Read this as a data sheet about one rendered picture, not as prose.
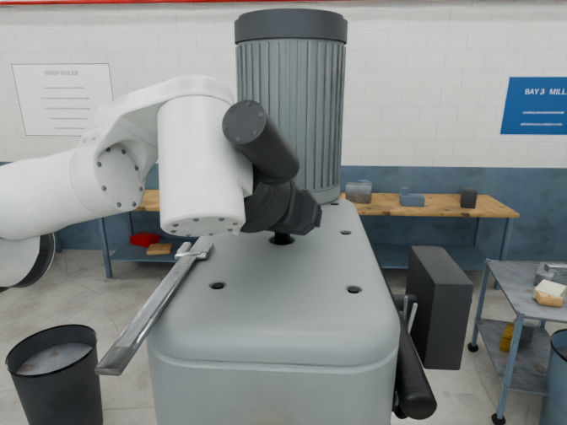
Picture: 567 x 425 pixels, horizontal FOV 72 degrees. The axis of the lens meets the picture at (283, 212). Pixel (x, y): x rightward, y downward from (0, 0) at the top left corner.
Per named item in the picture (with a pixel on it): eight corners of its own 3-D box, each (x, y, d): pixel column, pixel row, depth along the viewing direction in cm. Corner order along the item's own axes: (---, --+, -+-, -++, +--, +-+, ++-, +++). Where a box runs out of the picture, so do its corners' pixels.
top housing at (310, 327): (401, 480, 38) (418, 340, 33) (138, 464, 39) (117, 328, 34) (351, 267, 82) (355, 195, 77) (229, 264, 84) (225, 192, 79)
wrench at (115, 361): (133, 378, 28) (132, 368, 28) (82, 375, 29) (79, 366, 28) (213, 248, 51) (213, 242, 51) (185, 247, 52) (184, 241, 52)
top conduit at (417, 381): (435, 422, 39) (440, 395, 38) (393, 420, 39) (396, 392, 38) (369, 247, 82) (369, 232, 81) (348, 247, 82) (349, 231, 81)
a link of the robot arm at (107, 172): (255, 194, 33) (124, 223, 37) (245, 102, 36) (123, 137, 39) (219, 169, 27) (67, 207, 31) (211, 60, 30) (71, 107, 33)
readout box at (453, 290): (466, 372, 83) (482, 284, 76) (423, 370, 83) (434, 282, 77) (436, 319, 102) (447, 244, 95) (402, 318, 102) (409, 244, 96)
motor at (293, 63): (343, 209, 68) (353, 6, 58) (231, 207, 69) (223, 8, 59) (336, 182, 87) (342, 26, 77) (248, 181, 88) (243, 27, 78)
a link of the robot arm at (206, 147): (203, 250, 39) (128, 228, 28) (197, 153, 42) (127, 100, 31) (313, 230, 36) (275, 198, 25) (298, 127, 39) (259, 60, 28)
